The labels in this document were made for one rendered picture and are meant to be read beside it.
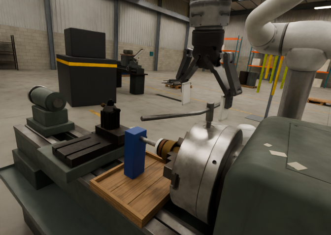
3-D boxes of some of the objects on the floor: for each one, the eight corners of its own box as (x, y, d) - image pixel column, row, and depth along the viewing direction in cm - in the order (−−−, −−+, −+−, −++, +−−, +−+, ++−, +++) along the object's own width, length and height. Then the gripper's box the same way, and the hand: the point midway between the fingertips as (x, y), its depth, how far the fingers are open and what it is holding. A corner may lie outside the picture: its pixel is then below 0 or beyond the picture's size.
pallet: (256, 87, 1208) (260, 72, 1179) (251, 88, 1155) (255, 72, 1126) (240, 84, 1291) (243, 70, 1262) (234, 85, 1239) (237, 70, 1210)
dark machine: (116, 103, 533) (117, 32, 477) (71, 107, 458) (66, 24, 403) (96, 91, 666) (95, 35, 611) (59, 93, 591) (53, 29, 536)
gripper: (162, 29, 49) (164, 102, 58) (251, 28, 31) (234, 133, 40) (182, 28, 53) (182, 96, 62) (271, 27, 35) (251, 122, 44)
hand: (202, 107), depth 51 cm, fingers open, 13 cm apart
